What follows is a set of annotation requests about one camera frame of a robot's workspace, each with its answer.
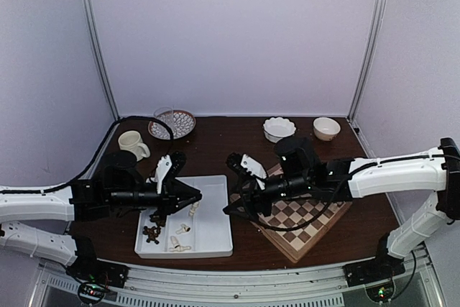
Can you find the light chess pieces pile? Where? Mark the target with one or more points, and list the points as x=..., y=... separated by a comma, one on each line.
x=178, y=241

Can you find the left aluminium frame post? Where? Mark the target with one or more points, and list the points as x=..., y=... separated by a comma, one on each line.
x=99, y=59

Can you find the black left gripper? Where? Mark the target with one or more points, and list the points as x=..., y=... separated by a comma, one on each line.
x=174, y=191

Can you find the white scalloped bowl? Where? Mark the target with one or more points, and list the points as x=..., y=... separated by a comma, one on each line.
x=277, y=128

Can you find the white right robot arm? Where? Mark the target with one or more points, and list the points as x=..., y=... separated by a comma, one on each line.
x=435, y=170

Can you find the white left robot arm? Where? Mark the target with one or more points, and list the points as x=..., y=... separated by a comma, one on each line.
x=19, y=206

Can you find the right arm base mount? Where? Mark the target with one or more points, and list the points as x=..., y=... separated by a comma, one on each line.
x=362, y=273

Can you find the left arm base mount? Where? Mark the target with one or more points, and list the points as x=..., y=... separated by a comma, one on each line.
x=107, y=274

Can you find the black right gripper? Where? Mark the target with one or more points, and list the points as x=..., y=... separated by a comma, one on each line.
x=235, y=205

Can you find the aluminium frame post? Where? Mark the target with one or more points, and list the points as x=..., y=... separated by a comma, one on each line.
x=374, y=30
x=99, y=59

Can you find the cream ceramic mug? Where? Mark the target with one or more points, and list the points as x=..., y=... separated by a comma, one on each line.
x=132, y=142

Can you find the right aluminium frame post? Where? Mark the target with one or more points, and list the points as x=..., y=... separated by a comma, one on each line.
x=374, y=30

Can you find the dark chess pieces pile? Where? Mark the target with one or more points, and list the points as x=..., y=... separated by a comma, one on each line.
x=153, y=232

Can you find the cream round bowl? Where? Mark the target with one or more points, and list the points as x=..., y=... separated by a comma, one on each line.
x=326, y=129

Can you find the patterned brown plate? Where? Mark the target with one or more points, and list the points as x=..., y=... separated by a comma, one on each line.
x=185, y=123

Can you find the white plastic tray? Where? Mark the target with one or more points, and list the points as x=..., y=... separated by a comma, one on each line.
x=210, y=234

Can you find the clear drinking glass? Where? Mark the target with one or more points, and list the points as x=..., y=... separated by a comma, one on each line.
x=166, y=115

